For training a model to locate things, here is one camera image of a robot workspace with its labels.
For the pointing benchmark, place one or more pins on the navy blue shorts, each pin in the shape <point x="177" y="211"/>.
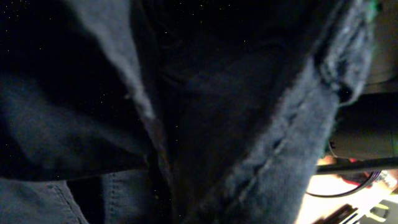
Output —
<point x="172" y="111"/>

